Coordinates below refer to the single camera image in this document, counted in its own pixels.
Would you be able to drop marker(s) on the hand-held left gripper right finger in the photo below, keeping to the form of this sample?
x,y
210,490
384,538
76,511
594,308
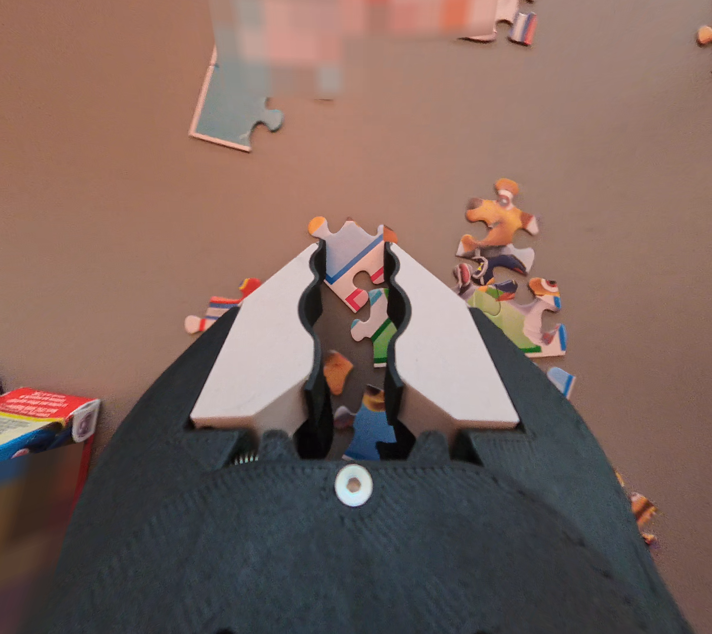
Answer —
x,y
453,367

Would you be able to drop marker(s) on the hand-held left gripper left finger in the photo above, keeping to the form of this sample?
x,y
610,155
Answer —
x,y
256,367

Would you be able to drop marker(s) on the green puzzle section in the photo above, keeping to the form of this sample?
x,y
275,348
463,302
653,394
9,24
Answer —
x,y
500,317

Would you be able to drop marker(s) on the orange fur puzzle piece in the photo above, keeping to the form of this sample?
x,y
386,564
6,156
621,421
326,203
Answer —
x,y
336,369

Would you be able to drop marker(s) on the brown dog puzzle piece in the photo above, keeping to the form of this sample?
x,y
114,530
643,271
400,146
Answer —
x,y
500,225

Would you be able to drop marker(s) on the pink blue puzzle piece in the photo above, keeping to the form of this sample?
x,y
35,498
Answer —
x,y
350,250

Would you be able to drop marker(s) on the white purple striped puzzle piece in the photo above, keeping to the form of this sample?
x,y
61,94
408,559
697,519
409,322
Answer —
x,y
220,308

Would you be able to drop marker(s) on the teal green corner puzzle piece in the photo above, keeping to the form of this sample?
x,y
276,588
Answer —
x,y
381,344

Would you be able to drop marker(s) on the navy white puzzle piece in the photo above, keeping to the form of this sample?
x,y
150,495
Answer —
x,y
500,264

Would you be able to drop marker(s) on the colourful puzzle box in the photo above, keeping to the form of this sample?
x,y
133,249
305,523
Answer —
x,y
33,411

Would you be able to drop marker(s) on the orange brown puzzle piece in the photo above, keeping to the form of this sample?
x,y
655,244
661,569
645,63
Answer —
x,y
642,509

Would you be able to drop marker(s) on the assembled teal puzzle section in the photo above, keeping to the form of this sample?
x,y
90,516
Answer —
x,y
228,116

